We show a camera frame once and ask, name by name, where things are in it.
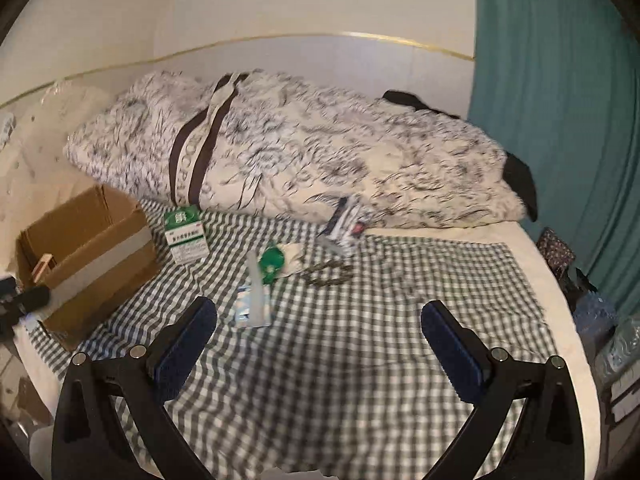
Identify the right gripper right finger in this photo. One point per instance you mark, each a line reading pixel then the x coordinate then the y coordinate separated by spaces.
pixel 547 442

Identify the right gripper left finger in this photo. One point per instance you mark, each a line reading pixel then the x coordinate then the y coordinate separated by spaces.
pixel 88 439

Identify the white plastic bottle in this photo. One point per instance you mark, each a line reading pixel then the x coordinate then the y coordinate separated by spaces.
pixel 256 317

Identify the tan paper box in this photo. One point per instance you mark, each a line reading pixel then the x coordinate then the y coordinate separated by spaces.
pixel 44 266

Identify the brown cardboard box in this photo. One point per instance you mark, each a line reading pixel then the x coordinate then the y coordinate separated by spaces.
pixel 103 252

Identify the white mattress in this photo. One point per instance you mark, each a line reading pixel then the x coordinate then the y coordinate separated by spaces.
pixel 556 314

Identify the beige tufted headboard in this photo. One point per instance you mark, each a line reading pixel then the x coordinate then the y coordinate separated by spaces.
pixel 36 177

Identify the green white medicine box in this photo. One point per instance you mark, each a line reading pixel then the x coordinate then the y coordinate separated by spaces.
pixel 185 234

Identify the green checked cloth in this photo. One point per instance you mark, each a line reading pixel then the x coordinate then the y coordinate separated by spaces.
pixel 342 379

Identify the black garment behind duvet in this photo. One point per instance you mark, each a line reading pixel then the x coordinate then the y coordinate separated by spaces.
pixel 518 176

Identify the floral folded duvet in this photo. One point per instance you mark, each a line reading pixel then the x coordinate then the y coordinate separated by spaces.
pixel 282 146

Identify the teal curtain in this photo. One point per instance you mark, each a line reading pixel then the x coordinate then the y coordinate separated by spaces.
pixel 556 83

